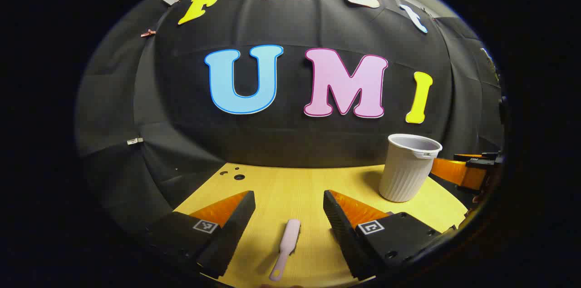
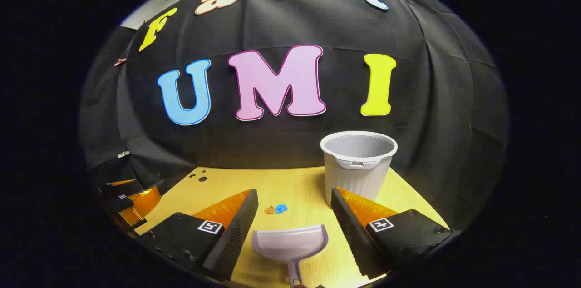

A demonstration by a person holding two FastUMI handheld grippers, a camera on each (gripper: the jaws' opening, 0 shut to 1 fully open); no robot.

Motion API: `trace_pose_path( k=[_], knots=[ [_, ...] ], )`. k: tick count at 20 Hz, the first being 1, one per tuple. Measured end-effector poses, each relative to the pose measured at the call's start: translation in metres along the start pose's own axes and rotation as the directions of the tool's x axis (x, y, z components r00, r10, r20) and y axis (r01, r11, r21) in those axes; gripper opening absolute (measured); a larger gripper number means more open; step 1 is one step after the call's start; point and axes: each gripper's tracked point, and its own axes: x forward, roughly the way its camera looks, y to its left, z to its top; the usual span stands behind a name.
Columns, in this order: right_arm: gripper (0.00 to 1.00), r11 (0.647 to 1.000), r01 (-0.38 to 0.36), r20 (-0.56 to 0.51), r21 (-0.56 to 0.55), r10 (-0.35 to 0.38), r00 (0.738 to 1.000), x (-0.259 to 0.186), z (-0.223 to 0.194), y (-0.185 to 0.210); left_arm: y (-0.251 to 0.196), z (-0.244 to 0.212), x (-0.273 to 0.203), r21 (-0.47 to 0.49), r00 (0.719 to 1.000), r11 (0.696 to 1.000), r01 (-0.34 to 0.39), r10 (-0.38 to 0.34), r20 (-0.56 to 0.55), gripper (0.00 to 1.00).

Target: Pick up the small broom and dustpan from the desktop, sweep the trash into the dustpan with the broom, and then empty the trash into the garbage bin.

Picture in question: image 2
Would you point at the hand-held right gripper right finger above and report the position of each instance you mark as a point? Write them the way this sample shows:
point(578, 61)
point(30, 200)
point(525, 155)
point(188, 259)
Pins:
point(354, 233)

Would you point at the small white tag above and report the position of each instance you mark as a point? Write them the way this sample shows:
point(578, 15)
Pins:
point(123, 154)

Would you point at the blue paper scrap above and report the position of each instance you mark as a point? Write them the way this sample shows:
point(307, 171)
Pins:
point(281, 208)

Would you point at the black backdrop cloth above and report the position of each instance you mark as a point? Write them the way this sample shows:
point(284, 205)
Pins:
point(431, 97)

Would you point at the lilac plastic dustpan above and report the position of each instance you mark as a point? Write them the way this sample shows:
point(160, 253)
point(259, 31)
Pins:
point(290, 242)

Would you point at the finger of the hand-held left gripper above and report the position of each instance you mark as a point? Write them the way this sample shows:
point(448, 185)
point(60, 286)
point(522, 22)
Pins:
point(122, 188)
point(143, 204)

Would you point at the orange paper scrap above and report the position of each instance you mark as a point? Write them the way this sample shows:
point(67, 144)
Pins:
point(269, 210)

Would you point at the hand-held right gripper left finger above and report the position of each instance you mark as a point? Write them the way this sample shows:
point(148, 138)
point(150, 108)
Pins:
point(236, 238)

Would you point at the white ribbed garbage bin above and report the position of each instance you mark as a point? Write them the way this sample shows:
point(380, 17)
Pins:
point(354, 179)

